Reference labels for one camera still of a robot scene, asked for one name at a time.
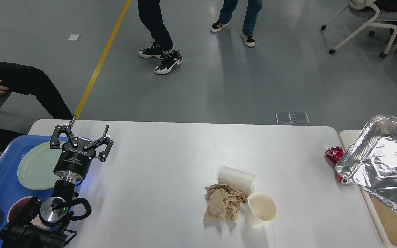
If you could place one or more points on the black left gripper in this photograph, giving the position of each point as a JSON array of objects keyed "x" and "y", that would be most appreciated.
[{"x": 74, "y": 162}]

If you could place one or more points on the green plate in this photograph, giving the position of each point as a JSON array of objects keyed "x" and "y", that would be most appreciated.
[{"x": 36, "y": 169}]

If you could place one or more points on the pink mug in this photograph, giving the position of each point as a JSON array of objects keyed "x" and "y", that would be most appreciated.
[{"x": 18, "y": 206}]

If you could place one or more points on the brown paper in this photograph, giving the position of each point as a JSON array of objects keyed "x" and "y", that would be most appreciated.
[{"x": 224, "y": 202}]

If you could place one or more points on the white paper cup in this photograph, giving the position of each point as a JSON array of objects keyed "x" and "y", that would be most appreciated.
[
  {"x": 237, "y": 178},
  {"x": 261, "y": 210}
]

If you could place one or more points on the aluminium foil tray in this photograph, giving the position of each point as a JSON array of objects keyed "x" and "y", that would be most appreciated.
[{"x": 371, "y": 160}]

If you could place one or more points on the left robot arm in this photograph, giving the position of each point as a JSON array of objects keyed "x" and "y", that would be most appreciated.
[{"x": 64, "y": 205}]

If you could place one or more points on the blue plastic tray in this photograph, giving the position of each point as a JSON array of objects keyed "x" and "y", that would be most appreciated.
[{"x": 11, "y": 189}]

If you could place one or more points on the seated person in black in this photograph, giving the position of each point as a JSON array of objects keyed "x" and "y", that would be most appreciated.
[{"x": 29, "y": 80}]

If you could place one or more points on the person with black sneakers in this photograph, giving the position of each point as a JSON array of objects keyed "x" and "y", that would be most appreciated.
[{"x": 162, "y": 46}]

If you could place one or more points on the lying white paper cup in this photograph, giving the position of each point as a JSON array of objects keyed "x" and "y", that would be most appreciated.
[{"x": 237, "y": 178}]

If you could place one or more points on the left floor plate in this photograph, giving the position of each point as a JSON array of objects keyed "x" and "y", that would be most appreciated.
[{"x": 283, "y": 118}]

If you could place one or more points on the floor plate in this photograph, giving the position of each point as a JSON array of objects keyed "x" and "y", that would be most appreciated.
[
  {"x": 283, "y": 118},
  {"x": 301, "y": 117}
]

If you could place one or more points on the right floor plate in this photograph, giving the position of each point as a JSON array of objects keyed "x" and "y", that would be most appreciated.
[{"x": 301, "y": 117}]

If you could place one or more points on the crushed red can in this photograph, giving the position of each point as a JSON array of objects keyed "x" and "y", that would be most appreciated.
[{"x": 334, "y": 154}]

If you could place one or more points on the white rolling chair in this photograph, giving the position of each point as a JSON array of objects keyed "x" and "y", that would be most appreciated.
[{"x": 372, "y": 16}]

